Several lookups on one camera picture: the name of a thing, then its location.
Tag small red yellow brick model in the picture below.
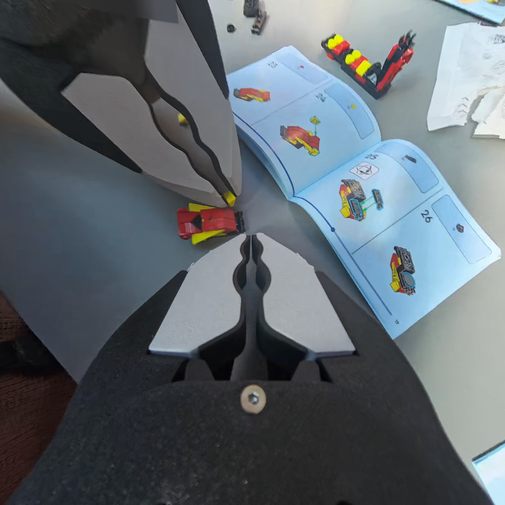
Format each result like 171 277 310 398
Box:
176 203 245 246

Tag torn white paper bag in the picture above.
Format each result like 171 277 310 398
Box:
427 22 505 139

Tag brown fabric chair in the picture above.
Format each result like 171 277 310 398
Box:
0 291 78 505

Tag grey desk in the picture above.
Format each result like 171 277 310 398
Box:
0 0 505 505

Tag blue booklet with spider picture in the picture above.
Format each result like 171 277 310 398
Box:
472 441 505 505

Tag closed blue instruction booklet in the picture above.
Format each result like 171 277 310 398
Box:
434 0 505 25

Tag large red black brick model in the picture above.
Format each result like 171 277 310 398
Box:
320 29 417 100

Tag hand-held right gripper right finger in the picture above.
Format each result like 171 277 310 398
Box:
252 232 356 360

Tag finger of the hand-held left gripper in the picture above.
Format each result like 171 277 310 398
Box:
60 72 229 208
143 0 243 198

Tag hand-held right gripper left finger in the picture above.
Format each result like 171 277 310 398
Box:
148 234 252 359

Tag open blue instruction booklet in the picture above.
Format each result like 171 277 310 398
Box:
226 45 502 340

